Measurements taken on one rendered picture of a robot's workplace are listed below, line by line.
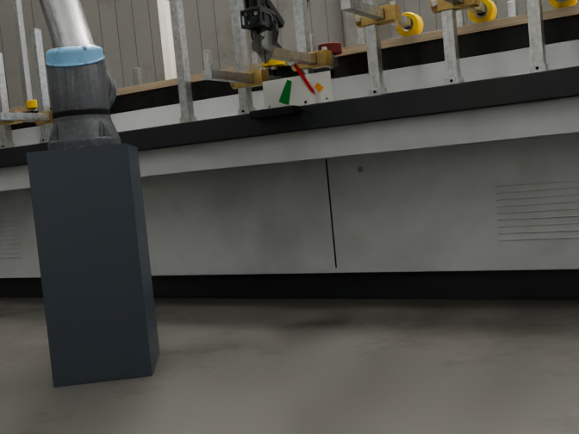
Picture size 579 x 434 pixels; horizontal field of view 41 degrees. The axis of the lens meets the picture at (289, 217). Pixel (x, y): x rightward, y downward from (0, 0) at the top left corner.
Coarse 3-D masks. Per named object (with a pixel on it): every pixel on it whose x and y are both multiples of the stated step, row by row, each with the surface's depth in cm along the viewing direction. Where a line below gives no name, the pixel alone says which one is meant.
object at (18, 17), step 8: (16, 0) 472; (16, 8) 472; (16, 16) 473; (16, 24) 473; (16, 32) 474; (24, 32) 476; (16, 40) 475; (24, 40) 476; (24, 48) 475; (24, 56) 475; (24, 64) 475; (24, 72) 474; (24, 80) 475; (24, 88) 476; (24, 96) 477; (32, 96) 479; (24, 104) 477
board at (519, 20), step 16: (512, 16) 239; (544, 16) 234; (560, 16) 231; (432, 32) 252; (464, 32) 246; (352, 48) 267; (384, 48) 261; (256, 64) 287; (288, 64) 280; (176, 80) 306; (192, 80) 302
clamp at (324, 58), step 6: (318, 54) 250; (324, 54) 249; (330, 54) 252; (318, 60) 250; (324, 60) 249; (330, 60) 251; (294, 66) 255; (300, 66) 254; (306, 66) 253; (312, 66) 251; (318, 66) 252; (324, 66) 253
